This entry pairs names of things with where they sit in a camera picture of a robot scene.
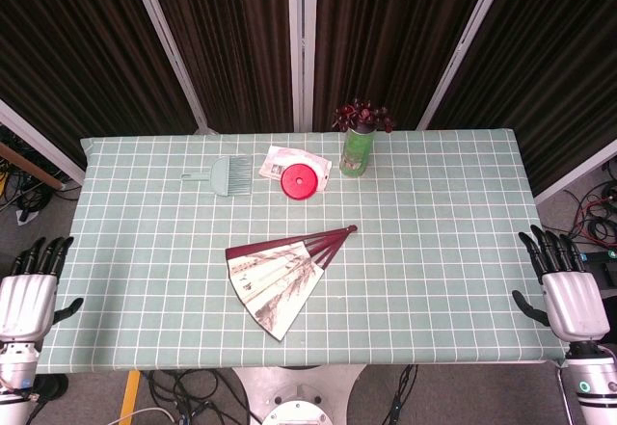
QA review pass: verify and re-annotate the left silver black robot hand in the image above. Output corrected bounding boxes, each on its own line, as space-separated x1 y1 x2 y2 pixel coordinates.
0 235 84 344

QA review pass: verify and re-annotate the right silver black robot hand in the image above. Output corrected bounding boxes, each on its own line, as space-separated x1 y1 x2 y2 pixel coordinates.
511 225 611 342

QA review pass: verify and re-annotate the painted paper folding fan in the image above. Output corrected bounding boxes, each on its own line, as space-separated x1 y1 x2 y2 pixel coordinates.
225 225 359 343

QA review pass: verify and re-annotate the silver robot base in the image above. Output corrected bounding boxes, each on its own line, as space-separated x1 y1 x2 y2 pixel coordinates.
230 364 367 425

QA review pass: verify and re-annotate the black power strip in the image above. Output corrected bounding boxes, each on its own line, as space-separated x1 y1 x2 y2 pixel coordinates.
577 249 617 287

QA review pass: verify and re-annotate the green white checked tablecloth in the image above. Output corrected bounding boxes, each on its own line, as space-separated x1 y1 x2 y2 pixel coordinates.
36 128 568 376

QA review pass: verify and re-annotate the brown wooden board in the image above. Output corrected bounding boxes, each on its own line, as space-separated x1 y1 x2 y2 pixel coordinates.
0 143 67 191

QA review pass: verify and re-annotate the yellow floor tape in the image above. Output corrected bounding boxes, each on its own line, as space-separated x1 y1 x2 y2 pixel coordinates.
118 370 142 425

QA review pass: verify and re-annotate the teal plastic brush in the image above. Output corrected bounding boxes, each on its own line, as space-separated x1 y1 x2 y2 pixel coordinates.
181 155 254 199

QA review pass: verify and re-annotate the dark curtain screen panel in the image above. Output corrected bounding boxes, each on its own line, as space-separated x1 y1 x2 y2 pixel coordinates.
418 0 617 204
298 0 512 132
127 0 303 135
0 0 208 185

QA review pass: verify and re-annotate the green bottle vase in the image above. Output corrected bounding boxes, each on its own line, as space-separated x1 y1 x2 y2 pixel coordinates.
338 125 376 178

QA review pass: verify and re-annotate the dark red plant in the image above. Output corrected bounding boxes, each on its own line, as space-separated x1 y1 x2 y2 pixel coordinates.
332 98 397 133

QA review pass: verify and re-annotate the white printed packet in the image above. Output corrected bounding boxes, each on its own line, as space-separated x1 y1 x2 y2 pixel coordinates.
258 145 334 191

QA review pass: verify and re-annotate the red round lid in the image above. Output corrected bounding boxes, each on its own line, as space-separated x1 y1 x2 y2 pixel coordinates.
281 163 320 201

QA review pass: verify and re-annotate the black cable bundle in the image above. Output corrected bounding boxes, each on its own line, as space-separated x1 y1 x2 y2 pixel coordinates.
0 152 67 217
139 369 255 425
561 173 617 252
385 364 420 425

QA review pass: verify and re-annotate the white cable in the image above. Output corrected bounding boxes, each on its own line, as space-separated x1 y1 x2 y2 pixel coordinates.
118 407 177 425

